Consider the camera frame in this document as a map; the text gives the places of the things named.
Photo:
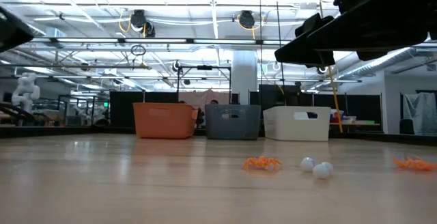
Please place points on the grey cloth cover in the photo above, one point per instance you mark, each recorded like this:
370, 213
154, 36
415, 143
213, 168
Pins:
423, 111

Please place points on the white plastic bin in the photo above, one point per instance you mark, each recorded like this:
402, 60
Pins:
293, 130

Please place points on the black aluminium table frame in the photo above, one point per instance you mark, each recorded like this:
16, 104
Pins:
68, 132

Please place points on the black metal frame stand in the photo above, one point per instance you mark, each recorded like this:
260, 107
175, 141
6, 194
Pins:
205, 67

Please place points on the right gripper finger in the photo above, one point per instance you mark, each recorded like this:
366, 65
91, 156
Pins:
314, 24
314, 51

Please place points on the small orange plastic spider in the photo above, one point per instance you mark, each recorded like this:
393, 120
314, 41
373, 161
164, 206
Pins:
414, 164
261, 162

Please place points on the black partition panel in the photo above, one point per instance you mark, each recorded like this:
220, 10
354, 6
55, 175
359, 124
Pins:
362, 109
123, 109

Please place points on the dark grey plastic bin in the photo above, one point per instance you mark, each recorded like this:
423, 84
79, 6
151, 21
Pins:
232, 128

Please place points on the long ceiling light bar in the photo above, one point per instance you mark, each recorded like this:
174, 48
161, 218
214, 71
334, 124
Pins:
153, 40

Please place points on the black cabinet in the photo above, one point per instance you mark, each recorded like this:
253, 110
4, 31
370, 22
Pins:
273, 96

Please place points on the orange plastic bin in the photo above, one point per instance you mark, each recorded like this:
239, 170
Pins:
164, 121

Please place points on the person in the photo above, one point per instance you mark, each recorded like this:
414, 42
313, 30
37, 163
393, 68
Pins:
214, 101
200, 116

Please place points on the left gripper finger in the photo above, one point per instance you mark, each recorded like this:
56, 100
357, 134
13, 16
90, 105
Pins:
13, 29

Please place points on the pink curtain cloth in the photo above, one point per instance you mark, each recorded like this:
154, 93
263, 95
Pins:
205, 97

